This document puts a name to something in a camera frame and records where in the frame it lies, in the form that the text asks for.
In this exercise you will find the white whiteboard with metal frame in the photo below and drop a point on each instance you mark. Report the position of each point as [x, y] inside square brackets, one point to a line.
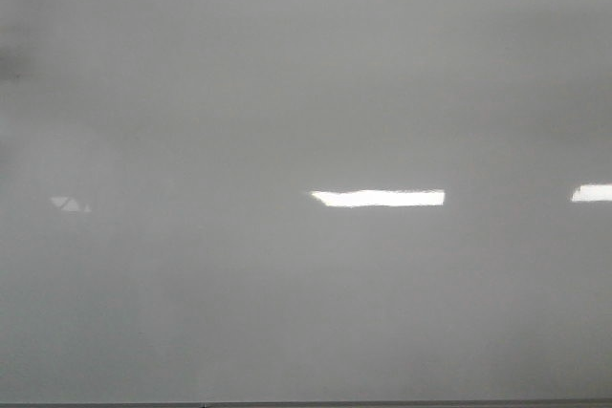
[304, 200]

